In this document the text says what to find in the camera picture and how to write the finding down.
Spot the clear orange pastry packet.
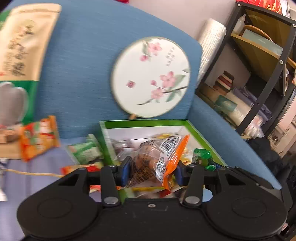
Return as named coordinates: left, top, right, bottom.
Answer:
left=113, top=133, right=190, bottom=190

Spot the orange snack packet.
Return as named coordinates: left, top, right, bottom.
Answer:
left=20, top=115, right=60, bottom=162

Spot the green candy wrapper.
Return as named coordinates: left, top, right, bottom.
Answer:
left=192, top=148, right=216, bottom=171

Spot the green snack packet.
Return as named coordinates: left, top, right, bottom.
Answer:
left=66, top=134, right=104, bottom=165

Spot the green white cardboard box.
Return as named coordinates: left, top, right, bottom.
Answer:
left=99, top=119, right=228, bottom=200

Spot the round floral fan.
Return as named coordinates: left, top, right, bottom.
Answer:
left=110, top=37, right=190, bottom=118

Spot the black metal shelf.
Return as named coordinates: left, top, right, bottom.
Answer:
left=201, top=1, right=295, bottom=136

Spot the stack of white cups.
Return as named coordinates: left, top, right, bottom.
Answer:
left=197, top=18, right=227, bottom=86

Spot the blue sofa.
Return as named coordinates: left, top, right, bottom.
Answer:
left=0, top=0, right=283, bottom=190

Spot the large beige green snack bag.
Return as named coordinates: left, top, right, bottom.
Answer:
left=1, top=3, right=62, bottom=159

